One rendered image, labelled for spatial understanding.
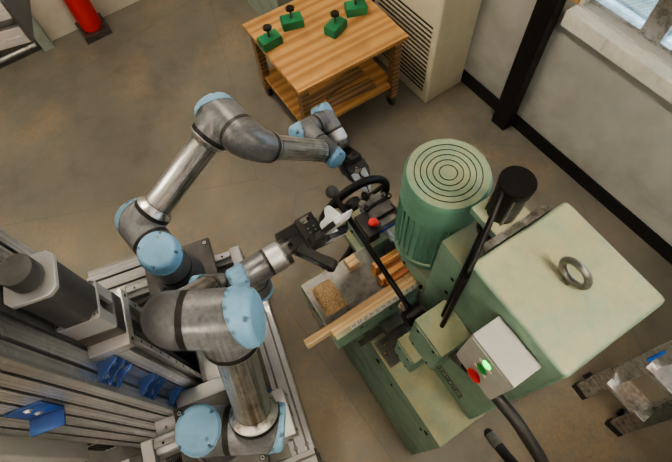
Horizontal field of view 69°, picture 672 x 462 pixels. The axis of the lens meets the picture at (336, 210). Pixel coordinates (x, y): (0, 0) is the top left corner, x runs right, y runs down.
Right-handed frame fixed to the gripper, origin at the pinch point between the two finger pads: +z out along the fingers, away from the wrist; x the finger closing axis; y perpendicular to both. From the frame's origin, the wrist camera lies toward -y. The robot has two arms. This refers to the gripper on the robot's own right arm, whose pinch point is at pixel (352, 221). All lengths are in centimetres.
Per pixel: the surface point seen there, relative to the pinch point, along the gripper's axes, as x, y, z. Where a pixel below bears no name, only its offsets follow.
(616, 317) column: -48, -47, 15
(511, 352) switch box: -43, -42, -1
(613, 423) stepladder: 91, -109, 66
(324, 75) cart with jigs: 75, 87, 47
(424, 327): -23.2, -32.3, -5.6
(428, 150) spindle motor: -35.5, -4.1, 12.6
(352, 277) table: 21.1, -9.9, -4.6
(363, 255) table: 21.8, -5.8, 2.1
